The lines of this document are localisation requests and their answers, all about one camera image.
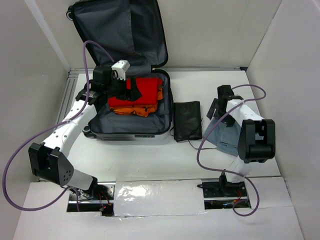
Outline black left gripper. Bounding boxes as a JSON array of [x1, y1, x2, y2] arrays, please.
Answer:
[[104, 73, 143, 102]]

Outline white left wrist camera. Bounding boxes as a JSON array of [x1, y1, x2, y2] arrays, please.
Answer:
[[111, 60, 130, 81]]

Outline orange patterned towel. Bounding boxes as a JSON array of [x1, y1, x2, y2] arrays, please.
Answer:
[[108, 85, 163, 118]]

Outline red cloth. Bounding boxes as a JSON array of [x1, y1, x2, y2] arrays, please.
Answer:
[[108, 77, 164, 107]]

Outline light blue denim jeans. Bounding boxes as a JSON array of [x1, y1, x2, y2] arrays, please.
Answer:
[[206, 122, 241, 157]]

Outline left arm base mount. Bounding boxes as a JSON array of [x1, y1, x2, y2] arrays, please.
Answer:
[[66, 182, 116, 217]]

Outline white taped cover sheet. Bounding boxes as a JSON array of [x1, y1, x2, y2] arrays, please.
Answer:
[[113, 179, 206, 217]]

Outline aluminium frame rail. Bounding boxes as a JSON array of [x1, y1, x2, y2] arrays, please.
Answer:
[[54, 68, 99, 139]]

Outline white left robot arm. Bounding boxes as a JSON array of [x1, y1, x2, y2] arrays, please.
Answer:
[[28, 60, 142, 200]]

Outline open grey-lined suitcase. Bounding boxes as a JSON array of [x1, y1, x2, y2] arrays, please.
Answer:
[[66, 0, 173, 140]]

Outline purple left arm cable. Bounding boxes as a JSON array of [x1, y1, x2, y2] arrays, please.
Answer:
[[4, 40, 118, 212]]

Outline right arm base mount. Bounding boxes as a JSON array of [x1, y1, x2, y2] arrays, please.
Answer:
[[196, 175, 251, 210]]

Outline black garment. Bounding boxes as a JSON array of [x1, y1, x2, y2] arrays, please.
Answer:
[[173, 101, 203, 142]]

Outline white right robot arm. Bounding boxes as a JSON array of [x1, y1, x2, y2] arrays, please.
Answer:
[[204, 85, 276, 196]]

